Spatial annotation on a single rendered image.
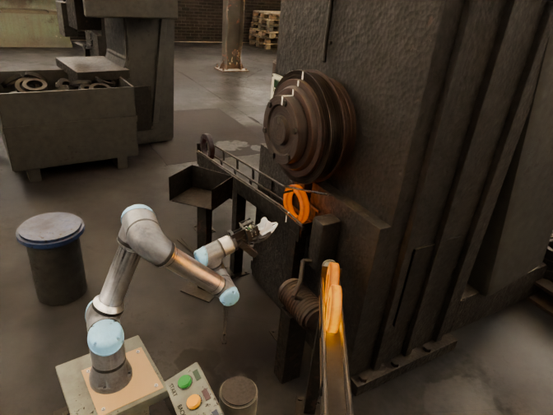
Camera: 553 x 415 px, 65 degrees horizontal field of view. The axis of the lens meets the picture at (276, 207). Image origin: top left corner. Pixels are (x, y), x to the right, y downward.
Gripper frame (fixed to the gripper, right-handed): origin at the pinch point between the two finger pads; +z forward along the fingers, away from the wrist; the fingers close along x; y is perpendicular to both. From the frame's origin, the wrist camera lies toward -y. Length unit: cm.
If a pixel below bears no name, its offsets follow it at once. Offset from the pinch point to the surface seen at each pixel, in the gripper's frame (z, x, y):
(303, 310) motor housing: -7.3, -28.3, -21.9
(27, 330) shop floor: -118, 63, -43
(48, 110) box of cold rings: -69, 245, 1
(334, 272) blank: 2.3, -39.7, 3.0
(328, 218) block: 19.9, -10.8, -0.2
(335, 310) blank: -8, -55, 5
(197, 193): -14, 67, -13
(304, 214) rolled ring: 16.3, 3.9, -4.9
